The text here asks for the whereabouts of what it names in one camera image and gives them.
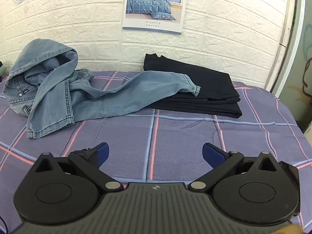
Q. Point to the folded black pants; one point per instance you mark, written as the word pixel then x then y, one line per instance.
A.
pixel 212 87

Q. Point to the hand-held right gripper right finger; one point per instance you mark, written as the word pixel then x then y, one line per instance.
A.
pixel 210 152

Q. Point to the cartoon printed door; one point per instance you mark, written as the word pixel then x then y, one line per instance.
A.
pixel 302 82

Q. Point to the white door frame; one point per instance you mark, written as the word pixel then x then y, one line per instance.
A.
pixel 285 43

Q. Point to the light blue denim pants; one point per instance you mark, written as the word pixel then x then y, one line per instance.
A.
pixel 102 95

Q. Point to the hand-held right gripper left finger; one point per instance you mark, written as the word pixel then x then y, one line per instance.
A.
pixel 102 151

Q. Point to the wall poster of bedding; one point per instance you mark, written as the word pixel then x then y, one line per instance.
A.
pixel 156 4

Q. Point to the purple plaid bed sheet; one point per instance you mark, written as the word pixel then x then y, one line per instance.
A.
pixel 180 146

